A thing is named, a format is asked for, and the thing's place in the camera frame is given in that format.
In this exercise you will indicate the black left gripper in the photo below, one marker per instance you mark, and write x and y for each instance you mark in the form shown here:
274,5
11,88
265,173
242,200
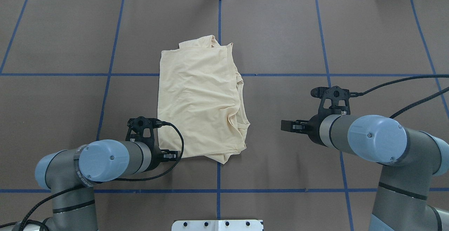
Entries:
153,156

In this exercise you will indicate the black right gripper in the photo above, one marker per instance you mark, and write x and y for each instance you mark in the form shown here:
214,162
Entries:
316,128

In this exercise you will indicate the beige long-sleeve graphic shirt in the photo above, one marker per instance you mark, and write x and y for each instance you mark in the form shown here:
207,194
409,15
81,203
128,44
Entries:
201,93

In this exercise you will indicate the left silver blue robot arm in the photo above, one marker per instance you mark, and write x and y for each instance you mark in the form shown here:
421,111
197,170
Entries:
71,175

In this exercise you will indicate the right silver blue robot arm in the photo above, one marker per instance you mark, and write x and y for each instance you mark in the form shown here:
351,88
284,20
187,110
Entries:
410,159

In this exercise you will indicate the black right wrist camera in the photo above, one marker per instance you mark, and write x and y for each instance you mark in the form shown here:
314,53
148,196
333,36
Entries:
334,100

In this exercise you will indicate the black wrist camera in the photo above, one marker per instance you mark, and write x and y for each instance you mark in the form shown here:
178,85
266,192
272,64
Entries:
334,100
141,129

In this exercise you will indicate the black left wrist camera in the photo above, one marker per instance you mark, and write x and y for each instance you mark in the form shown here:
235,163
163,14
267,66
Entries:
141,129

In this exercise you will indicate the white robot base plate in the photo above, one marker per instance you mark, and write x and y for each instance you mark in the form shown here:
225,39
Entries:
218,225

